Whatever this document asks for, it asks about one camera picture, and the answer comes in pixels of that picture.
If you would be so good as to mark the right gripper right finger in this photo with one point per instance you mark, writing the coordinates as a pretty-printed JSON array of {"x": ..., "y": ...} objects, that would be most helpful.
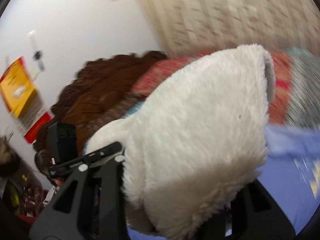
[{"x": 256, "y": 215}]

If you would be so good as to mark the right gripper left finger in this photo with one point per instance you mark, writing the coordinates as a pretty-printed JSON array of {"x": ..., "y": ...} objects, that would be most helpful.
[{"x": 69, "y": 215}]

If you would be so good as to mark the white spotted fleece garment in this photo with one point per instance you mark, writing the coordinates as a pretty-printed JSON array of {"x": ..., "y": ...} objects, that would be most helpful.
[{"x": 180, "y": 112}]

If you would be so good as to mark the blue printed bed sheet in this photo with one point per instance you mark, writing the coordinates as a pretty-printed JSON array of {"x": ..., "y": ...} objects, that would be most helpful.
[{"x": 290, "y": 169}]

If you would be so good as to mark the carved wooden headboard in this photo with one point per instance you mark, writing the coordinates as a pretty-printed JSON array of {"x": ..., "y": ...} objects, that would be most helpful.
[{"x": 97, "y": 87}]

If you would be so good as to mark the red floral patchwork quilt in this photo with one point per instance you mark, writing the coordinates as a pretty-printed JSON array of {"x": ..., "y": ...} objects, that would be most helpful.
[{"x": 281, "y": 87}]

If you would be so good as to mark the beige leaf pattern curtain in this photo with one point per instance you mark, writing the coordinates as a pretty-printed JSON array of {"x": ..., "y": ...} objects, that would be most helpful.
[{"x": 189, "y": 26}]

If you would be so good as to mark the wall calendar red yellow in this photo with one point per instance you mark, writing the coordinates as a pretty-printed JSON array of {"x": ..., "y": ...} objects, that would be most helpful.
[{"x": 23, "y": 100}]

